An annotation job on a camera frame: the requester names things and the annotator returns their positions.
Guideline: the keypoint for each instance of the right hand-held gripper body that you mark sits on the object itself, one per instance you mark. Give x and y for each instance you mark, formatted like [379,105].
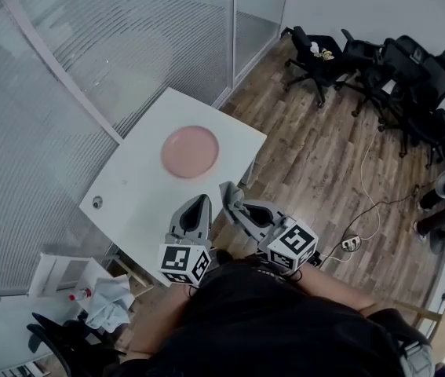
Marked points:
[290,242]

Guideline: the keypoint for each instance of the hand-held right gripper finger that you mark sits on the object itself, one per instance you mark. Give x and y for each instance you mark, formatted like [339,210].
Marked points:
[255,232]
[273,208]

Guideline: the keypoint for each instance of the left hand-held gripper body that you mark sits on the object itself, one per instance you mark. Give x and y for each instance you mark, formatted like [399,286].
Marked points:
[183,259]

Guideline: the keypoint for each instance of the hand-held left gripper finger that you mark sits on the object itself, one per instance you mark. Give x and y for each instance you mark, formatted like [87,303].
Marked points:
[207,214]
[176,216]

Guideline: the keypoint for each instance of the grey cloth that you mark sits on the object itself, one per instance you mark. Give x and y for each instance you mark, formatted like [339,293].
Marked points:
[230,195]

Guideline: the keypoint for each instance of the pink plate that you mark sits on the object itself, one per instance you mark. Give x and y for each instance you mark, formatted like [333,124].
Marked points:
[190,151]

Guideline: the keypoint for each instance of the person's right forearm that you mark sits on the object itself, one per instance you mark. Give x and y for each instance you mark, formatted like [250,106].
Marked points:
[336,289]

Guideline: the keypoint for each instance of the person's left forearm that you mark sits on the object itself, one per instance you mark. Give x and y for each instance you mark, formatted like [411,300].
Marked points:
[155,320]

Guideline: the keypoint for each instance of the crumpled light blue cloth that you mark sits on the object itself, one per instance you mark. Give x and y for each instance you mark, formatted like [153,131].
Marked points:
[108,304]

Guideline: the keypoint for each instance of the white table leg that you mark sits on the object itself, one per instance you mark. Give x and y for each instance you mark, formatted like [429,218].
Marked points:
[249,173]

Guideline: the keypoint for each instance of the white power strip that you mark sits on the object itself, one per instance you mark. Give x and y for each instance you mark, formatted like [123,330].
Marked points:
[351,243]

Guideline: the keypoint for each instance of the person's black shirt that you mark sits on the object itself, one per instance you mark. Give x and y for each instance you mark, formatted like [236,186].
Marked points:
[269,328]

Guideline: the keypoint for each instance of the red capped clear bottle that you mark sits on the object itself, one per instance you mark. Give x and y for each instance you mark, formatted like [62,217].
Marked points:
[81,295]

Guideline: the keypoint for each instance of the low white side table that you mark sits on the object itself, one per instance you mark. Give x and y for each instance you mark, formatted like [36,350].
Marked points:
[61,271]

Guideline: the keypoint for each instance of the black office chair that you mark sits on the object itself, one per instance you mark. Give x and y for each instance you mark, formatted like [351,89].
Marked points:
[430,132]
[422,77]
[69,348]
[318,67]
[363,61]

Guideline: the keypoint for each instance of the small yellow object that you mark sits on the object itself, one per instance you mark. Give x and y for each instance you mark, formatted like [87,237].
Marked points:
[326,54]

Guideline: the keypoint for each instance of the crumpled white tissue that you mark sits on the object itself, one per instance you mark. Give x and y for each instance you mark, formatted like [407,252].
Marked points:
[314,47]

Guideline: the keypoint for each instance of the person's grey trousers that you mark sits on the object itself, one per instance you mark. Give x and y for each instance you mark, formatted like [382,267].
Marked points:
[418,361]

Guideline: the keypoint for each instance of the wooden stool frame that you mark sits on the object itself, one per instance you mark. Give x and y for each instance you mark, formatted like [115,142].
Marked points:
[136,279]

